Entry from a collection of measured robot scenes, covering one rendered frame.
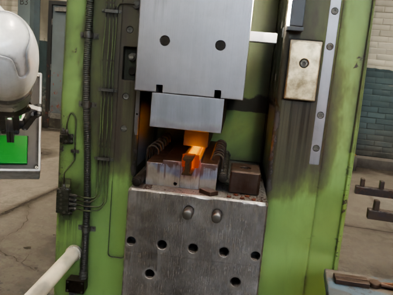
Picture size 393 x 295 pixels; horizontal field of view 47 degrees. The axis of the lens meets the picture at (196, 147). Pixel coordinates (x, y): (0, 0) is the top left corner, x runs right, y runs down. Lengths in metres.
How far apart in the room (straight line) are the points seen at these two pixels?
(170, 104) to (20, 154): 0.41
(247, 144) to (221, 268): 0.60
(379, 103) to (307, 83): 5.88
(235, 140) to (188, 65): 0.57
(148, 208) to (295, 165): 0.47
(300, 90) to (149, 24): 0.47
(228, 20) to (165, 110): 0.30
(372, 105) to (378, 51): 0.79
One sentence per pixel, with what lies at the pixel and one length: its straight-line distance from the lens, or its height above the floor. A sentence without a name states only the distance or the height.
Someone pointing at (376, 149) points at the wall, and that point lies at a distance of 7.30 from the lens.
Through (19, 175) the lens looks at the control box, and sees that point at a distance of 1.26.
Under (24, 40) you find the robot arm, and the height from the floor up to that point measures 1.27.
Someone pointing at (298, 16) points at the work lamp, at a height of 1.42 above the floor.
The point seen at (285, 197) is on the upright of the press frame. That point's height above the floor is 0.88.
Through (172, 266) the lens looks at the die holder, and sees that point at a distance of 1.30.
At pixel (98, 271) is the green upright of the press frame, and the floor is 0.56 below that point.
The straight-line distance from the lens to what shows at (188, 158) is 1.17.
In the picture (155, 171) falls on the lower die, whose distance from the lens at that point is 1.29.
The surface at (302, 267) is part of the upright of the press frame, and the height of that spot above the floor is 0.66.
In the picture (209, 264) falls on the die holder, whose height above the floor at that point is 0.72.
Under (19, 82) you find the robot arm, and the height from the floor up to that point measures 1.20.
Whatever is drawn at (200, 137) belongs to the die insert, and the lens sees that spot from 1.36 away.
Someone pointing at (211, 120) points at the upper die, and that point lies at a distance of 1.25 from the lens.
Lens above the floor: 1.25
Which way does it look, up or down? 10 degrees down
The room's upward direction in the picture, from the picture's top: 5 degrees clockwise
